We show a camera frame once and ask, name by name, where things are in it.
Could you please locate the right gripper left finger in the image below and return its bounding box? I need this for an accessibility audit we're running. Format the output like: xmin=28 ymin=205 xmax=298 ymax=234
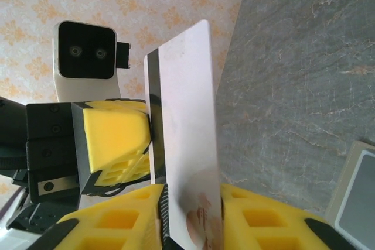
xmin=35 ymin=183 xmax=180 ymax=250

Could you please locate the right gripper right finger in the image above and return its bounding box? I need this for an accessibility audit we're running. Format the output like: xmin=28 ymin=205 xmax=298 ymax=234
xmin=219 ymin=183 xmax=357 ymax=250

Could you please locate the taupe leather card holder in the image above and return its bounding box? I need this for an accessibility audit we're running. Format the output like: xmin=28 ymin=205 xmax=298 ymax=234
xmin=324 ymin=139 xmax=375 ymax=250

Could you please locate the white card with magnetic stripe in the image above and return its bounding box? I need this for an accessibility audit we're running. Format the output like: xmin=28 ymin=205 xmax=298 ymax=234
xmin=143 ymin=19 xmax=226 ymax=250

